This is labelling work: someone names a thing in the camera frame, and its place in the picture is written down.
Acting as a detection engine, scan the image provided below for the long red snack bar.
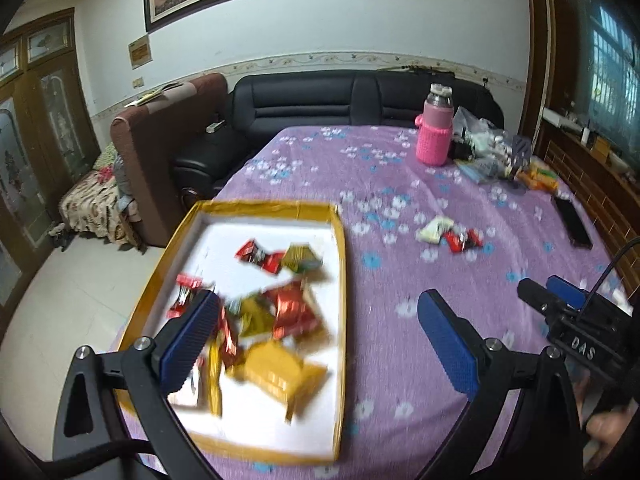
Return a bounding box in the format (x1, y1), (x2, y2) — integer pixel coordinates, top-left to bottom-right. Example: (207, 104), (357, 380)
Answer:
(217, 307), (241, 367)

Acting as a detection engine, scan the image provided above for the small red candy packet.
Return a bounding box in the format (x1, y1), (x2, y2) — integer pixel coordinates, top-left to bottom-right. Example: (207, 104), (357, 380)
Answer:
(166, 273), (203, 318)

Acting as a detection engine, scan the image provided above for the gold cardboard tray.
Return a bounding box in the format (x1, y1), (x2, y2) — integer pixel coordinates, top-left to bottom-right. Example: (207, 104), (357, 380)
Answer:
(120, 200), (347, 466)

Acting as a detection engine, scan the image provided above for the green-gold snack packet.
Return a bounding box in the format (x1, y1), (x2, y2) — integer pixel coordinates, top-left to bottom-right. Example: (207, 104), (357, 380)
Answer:
(238, 294), (276, 338)

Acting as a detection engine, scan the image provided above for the large yellow snack bag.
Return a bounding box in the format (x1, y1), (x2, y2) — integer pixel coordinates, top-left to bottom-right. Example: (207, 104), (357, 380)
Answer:
(226, 340), (328, 422)

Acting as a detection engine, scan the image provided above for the orange-red snack packet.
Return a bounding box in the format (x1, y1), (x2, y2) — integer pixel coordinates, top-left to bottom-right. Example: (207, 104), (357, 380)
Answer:
(264, 280), (320, 340)

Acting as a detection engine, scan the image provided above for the black smartphone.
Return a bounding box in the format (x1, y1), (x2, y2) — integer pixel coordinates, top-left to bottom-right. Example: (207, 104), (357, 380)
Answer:
(552, 196), (592, 250)

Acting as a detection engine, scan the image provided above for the orange biscuit box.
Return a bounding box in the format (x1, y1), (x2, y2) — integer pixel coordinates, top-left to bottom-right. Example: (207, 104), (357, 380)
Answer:
(518, 164), (559, 195)

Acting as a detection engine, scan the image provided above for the white-green small packet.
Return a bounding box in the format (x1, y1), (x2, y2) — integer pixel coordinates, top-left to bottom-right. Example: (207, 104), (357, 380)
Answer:
(416, 216), (454, 245)

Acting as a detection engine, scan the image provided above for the clear plastic bag clutter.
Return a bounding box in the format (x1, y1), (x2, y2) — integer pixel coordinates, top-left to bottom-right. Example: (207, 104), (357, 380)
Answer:
(448, 106), (532, 184)

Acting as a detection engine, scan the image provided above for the purple floral tablecloth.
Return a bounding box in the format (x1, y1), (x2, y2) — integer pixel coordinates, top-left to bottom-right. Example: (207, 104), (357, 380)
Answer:
(212, 126), (622, 479)

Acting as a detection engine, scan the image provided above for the patterned blanket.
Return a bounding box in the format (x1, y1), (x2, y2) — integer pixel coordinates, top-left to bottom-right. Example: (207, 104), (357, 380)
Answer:
(58, 143), (143, 249)

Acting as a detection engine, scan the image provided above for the pink thermos with knit sleeve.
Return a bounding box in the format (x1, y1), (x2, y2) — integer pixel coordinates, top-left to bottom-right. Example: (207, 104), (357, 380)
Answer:
(414, 84), (454, 166)

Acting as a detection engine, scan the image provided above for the olive gold snack packet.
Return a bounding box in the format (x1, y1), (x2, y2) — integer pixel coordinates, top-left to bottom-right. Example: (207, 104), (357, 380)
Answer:
(281, 244), (322, 274)

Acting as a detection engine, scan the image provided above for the wooden glass door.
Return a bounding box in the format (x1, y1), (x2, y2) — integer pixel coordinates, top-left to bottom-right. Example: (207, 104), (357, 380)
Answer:
(1, 9), (99, 326)

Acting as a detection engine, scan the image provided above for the brown armchair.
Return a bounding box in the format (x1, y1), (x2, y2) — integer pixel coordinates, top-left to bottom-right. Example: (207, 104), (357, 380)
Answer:
(110, 73), (228, 247)

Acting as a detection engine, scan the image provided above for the black leather sofa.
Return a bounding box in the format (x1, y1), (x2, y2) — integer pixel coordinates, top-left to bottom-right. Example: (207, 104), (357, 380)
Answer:
(169, 68), (504, 198)

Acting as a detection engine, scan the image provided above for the black cable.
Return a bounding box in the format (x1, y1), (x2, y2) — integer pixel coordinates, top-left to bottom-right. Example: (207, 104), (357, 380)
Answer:
(581, 236), (640, 311)

